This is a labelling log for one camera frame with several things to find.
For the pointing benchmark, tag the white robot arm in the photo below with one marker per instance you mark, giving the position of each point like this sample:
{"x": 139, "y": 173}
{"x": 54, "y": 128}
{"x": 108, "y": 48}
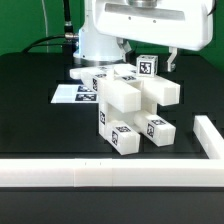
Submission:
{"x": 95, "y": 48}

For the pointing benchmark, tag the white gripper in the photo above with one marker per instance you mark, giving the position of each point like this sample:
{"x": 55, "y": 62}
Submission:
{"x": 184, "y": 24}

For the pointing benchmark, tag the white chair back frame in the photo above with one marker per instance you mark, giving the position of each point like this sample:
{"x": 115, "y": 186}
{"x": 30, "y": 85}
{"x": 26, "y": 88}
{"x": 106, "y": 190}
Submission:
{"x": 157, "y": 89}

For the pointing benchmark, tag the white U-shaped fence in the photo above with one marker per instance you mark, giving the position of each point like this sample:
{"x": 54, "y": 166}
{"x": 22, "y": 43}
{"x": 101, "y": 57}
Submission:
{"x": 208, "y": 172}

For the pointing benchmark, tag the white tagged cube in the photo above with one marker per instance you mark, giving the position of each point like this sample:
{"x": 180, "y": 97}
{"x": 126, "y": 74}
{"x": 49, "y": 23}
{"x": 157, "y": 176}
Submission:
{"x": 147, "y": 65}

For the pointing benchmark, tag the white fiducial marker plate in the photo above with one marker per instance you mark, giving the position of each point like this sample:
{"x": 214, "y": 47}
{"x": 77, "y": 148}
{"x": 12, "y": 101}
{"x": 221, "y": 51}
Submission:
{"x": 73, "y": 94}

